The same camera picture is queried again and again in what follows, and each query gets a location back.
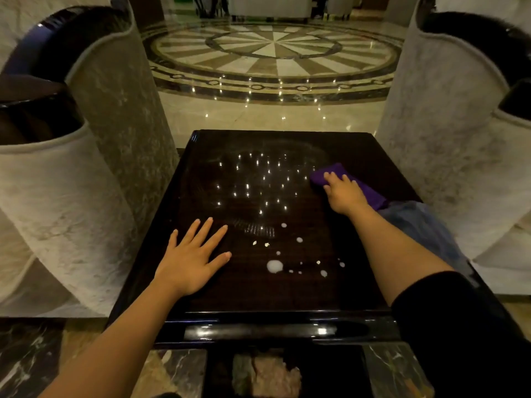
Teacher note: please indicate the person's right little finger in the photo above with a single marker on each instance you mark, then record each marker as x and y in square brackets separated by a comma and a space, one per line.
[355, 184]

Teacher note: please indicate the white sofa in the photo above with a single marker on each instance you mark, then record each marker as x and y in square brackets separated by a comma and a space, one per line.
[269, 6]

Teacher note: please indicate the person's right thumb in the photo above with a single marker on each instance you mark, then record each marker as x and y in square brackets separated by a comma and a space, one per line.
[327, 191]

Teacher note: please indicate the purple cleaning cloth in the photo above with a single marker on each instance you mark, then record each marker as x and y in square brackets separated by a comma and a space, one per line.
[370, 193]

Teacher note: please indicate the dark chair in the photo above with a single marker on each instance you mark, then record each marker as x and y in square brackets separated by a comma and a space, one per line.
[207, 4]

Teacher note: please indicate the dark glossy wooden table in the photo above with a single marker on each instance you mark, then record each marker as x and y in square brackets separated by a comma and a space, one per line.
[257, 294]

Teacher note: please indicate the person's left middle finger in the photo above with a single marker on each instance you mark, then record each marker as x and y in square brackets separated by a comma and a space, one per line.
[203, 232]

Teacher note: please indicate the person's right forearm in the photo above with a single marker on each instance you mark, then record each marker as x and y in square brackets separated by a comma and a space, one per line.
[394, 252]

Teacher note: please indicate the person's left hand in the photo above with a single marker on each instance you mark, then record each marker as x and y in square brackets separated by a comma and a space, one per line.
[186, 267]

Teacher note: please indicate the white liquid droplets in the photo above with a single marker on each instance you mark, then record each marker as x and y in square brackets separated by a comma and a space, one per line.
[274, 266]

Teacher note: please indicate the person's left little finger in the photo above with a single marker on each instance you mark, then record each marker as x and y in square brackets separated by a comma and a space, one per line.
[172, 240]

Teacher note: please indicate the white armchair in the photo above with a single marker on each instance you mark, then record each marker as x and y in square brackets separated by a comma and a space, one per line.
[341, 5]

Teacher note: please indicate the person's left forearm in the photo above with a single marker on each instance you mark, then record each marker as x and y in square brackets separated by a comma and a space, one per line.
[120, 344]

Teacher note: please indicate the person's right middle finger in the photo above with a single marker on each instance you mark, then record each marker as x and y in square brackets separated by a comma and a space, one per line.
[337, 178]

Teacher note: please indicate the grey velvet armchair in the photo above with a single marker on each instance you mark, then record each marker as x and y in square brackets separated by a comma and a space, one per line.
[452, 153]
[70, 211]

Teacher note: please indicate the blue-grey cloth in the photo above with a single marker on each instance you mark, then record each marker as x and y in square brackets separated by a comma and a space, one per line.
[425, 230]

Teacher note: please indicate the black sleeve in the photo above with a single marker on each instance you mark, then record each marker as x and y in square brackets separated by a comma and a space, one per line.
[464, 339]

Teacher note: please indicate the person's right hand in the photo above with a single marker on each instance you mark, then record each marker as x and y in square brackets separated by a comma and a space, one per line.
[345, 198]

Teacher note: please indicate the person's left thumb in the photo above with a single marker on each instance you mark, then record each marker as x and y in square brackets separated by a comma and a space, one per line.
[220, 261]

